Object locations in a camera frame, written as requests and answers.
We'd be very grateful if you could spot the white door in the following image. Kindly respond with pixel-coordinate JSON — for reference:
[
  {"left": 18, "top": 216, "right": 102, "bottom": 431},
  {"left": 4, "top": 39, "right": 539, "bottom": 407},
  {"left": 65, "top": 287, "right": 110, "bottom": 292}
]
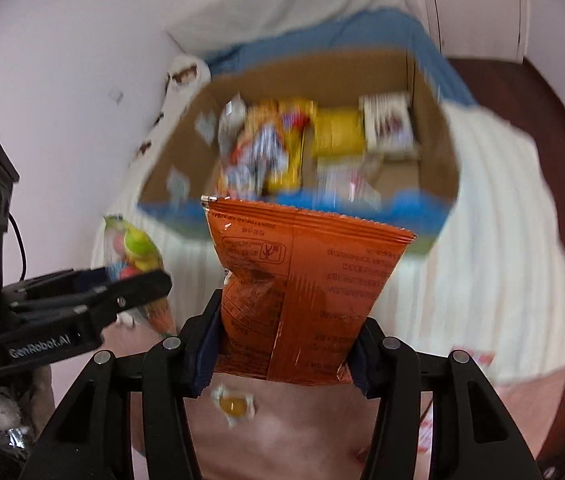
[{"left": 422, "top": 0, "right": 534, "bottom": 63}]

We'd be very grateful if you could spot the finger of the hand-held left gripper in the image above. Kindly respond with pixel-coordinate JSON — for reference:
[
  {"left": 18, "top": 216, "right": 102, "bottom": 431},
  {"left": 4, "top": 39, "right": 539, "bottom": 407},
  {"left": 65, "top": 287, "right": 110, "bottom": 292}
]
[
  {"left": 3, "top": 268, "right": 113, "bottom": 306},
  {"left": 15, "top": 270, "right": 173, "bottom": 333}
]

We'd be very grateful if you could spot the cat print blanket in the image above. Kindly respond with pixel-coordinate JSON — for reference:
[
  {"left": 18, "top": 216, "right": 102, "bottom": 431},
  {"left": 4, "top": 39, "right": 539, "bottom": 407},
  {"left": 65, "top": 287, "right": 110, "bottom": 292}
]
[{"left": 91, "top": 105, "right": 565, "bottom": 480}]

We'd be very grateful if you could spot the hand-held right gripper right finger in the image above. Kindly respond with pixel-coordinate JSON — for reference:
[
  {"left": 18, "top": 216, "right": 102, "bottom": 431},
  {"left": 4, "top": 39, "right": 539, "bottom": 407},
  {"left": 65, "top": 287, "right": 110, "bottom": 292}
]
[{"left": 348, "top": 317, "right": 548, "bottom": 480}]

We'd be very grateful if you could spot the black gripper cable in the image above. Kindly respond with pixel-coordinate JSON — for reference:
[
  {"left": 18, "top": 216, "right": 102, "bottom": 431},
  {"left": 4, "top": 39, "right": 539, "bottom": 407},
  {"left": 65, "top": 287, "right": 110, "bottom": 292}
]
[{"left": 8, "top": 212, "right": 28, "bottom": 281}]

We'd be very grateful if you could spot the bed with blue sheet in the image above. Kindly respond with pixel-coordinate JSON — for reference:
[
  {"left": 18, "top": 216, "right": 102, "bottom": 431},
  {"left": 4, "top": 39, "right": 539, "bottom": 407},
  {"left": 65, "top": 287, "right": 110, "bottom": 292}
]
[{"left": 202, "top": 7, "right": 478, "bottom": 107}]

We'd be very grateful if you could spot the cardboard box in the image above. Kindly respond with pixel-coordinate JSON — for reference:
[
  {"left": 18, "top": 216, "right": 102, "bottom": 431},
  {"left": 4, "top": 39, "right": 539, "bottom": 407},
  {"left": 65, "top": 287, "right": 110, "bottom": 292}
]
[{"left": 137, "top": 50, "right": 463, "bottom": 256}]

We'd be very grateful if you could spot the red yellow noodle bag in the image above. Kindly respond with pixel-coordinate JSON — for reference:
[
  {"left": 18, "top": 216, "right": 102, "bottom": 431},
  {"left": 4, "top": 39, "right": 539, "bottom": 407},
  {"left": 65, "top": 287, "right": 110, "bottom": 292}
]
[{"left": 217, "top": 99, "right": 314, "bottom": 202}]

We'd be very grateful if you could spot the person's left forearm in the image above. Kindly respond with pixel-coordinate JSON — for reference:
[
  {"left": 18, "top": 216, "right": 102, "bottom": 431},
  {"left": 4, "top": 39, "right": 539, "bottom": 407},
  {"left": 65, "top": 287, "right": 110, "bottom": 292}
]
[{"left": 22, "top": 364, "right": 54, "bottom": 433}]

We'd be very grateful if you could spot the colourful candy bag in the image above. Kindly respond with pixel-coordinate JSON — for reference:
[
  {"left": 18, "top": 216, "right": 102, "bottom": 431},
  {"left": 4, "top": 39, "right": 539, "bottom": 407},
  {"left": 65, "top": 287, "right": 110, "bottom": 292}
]
[{"left": 102, "top": 215, "right": 176, "bottom": 336}]

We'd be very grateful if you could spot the chocolate stick biscuit packet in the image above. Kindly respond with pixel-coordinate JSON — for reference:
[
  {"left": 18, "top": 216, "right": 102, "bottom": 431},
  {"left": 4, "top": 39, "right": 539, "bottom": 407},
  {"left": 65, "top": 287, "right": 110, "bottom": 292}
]
[{"left": 359, "top": 91, "right": 420, "bottom": 157}]

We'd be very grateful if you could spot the orange snack packet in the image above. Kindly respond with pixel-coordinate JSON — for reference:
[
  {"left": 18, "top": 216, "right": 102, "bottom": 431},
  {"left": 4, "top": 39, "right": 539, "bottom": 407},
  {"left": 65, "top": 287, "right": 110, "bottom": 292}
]
[{"left": 201, "top": 195, "right": 417, "bottom": 386}]

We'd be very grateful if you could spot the yellow snack packet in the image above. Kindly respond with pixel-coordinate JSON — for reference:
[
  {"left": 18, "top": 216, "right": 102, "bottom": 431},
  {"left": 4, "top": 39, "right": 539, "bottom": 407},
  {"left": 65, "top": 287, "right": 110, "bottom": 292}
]
[{"left": 312, "top": 105, "right": 367, "bottom": 159}]

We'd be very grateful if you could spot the bear print pillow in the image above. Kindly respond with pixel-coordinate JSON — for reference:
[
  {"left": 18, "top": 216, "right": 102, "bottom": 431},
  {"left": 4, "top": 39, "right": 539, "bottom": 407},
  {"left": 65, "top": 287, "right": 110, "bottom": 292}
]
[{"left": 132, "top": 55, "right": 212, "bottom": 162}]

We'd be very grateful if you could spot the small clear jelly packet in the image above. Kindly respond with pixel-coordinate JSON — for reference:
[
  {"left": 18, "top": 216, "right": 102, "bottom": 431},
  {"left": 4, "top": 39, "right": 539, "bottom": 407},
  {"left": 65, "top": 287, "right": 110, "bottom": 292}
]
[{"left": 211, "top": 384, "right": 258, "bottom": 428}]

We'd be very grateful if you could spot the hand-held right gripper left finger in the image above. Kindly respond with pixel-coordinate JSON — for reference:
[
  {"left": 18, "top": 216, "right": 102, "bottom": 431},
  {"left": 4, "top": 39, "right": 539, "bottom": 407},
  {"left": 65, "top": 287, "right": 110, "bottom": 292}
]
[{"left": 22, "top": 291, "right": 224, "bottom": 480}]

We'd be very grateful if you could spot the long red white packet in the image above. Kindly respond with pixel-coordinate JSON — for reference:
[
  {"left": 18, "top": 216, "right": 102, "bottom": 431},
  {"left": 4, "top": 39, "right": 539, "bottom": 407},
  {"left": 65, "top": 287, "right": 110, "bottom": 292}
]
[{"left": 417, "top": 347, "right": 497, "bottom": 466}]

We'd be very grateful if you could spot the grey headboard cushion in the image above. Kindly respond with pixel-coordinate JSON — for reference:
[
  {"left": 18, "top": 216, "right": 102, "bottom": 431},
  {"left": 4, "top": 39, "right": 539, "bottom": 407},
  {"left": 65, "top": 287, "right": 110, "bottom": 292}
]
[{"left": 167, "top": 0, "right": 429, "bottom": 57}]

